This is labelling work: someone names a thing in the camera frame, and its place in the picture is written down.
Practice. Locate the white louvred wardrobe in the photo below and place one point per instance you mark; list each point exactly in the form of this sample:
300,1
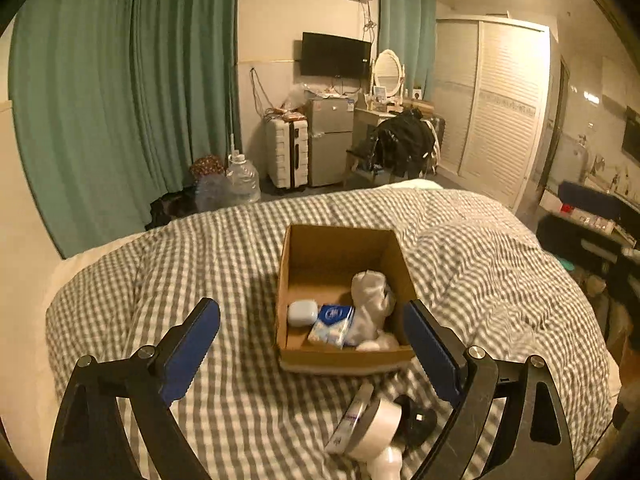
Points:
495,105

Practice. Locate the grey crumpled cloth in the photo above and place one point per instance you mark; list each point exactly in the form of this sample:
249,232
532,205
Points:
370,305

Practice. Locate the blue tissue packet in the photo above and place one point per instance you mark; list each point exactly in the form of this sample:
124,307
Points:
332,325

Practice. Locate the clear plastic bag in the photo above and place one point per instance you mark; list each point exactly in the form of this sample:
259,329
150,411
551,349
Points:
297,97

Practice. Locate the white suitcase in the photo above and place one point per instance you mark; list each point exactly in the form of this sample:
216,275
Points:
282,152

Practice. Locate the white cosmetic tube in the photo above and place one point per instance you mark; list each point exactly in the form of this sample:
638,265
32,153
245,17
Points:
350,422

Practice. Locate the white oval mirror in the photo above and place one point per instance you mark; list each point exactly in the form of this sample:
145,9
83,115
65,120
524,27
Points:
387,70

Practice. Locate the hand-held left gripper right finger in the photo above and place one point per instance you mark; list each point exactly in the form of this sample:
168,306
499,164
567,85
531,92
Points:
430,355

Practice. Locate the bluish clear water jug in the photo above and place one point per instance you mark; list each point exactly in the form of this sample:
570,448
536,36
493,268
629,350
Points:
212,195

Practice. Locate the white roll of tape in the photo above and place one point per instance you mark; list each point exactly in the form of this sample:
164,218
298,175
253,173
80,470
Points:
380,425

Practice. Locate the brown cardboard box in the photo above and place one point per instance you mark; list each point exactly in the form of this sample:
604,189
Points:
325,265

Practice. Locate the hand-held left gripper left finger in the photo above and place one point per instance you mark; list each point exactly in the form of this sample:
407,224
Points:
192,355

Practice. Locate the white dressing table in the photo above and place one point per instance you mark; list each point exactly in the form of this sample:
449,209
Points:
365,120

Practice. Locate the large clear water jug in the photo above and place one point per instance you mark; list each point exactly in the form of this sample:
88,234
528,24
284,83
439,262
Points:
242,182

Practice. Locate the white round pad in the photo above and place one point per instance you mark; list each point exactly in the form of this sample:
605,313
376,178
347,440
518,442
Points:
380,342

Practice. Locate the dark wall picture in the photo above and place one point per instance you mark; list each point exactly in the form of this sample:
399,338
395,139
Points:
632,130

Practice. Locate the black side desk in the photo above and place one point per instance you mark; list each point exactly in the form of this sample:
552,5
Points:
575,245

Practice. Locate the black bag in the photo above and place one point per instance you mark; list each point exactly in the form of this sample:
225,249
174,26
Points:
167,210

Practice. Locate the white earbuds case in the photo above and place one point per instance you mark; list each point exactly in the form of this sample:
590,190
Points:
302,313

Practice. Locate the small photo frame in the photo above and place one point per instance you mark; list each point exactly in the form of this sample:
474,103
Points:
380,93

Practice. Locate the black wall television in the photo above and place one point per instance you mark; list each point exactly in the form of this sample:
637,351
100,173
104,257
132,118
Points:
335,55

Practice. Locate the dark blue box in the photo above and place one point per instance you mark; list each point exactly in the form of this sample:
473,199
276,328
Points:
590,197

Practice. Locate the black plug adapter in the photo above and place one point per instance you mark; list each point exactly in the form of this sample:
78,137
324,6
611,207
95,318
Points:
417,420

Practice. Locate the black clothes pile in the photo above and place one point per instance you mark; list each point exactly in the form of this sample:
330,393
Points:
405,140

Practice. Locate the silver small fridge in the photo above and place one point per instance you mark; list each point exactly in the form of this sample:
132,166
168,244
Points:
330,140

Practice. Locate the grey checked blanket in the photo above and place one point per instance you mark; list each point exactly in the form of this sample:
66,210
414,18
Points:
240,270

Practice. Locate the floral fabric bag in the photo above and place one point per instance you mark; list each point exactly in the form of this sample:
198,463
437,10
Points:
206,166

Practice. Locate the wide green curtain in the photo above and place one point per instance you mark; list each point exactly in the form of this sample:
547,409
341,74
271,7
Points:
125,85

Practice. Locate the narrow green curtain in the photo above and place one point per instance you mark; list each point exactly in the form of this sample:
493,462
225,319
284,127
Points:
407,25

